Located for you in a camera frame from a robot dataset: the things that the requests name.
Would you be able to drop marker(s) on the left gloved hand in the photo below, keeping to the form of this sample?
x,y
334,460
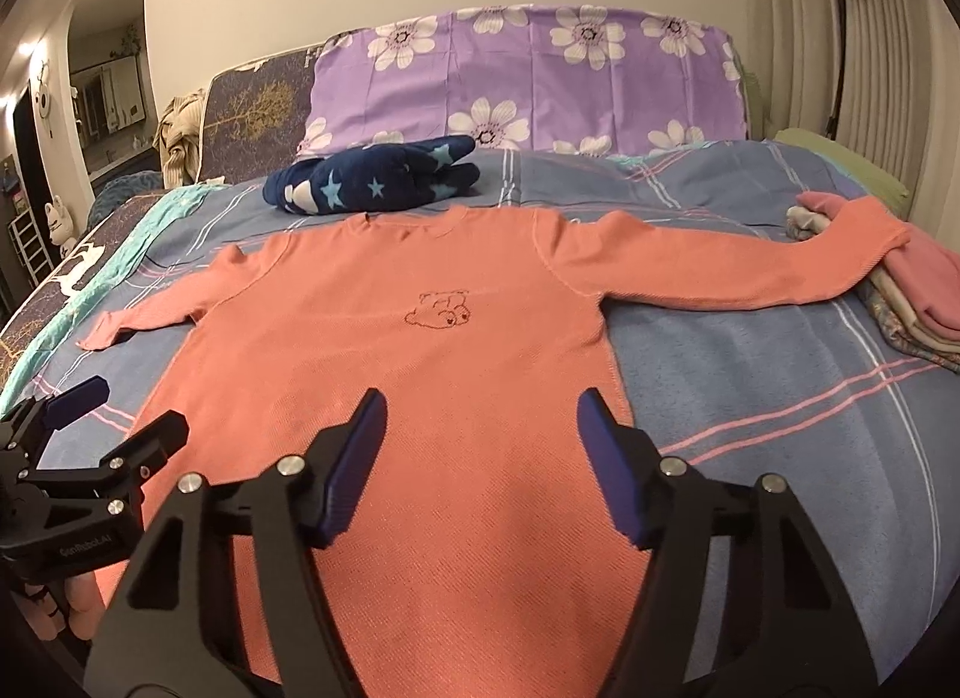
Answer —
x,y
81,611

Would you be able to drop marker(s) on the dark tree-print pillow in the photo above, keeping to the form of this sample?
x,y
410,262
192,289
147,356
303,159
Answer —
x,y
255,116

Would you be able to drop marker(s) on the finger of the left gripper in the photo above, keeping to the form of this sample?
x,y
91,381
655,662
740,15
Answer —
x,y
145,453
74,403

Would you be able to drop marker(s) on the beige crumpled cloth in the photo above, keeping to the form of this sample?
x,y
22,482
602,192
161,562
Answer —
x,y
177,139

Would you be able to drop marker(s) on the teal patterned quilt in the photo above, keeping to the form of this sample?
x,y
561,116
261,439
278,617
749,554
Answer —
x,y
90,282

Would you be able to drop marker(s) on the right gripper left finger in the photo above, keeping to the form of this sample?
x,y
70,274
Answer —
x,y
173,626

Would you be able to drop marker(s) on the white rack shelf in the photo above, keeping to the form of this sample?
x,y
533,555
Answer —
x,y
29,245

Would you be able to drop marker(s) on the navy star plush garment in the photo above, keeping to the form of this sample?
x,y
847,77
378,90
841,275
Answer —
x,y
380,177

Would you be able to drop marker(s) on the stack of folded clothes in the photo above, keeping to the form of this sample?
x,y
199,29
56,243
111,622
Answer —
x,y
892,315

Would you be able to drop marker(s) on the white cat figurine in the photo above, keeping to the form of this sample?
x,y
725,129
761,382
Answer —
x,y
62,230

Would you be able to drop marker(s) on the pink folded garment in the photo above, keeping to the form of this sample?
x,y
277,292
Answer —
x,y
918,282

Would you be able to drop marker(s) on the salmon long-sleeve shirt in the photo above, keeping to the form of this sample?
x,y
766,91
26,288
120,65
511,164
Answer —
x,y
480,561

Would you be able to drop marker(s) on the green sheet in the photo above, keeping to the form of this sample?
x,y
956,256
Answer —
x,y
877,181

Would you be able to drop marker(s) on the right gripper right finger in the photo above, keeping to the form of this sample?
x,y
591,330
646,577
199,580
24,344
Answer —
x,y
789,627

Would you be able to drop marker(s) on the purple floral pillow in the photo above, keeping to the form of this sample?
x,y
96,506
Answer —
x,y
570,79

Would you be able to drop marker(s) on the beige curtain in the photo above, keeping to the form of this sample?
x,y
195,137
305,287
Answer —
x,y
900,102

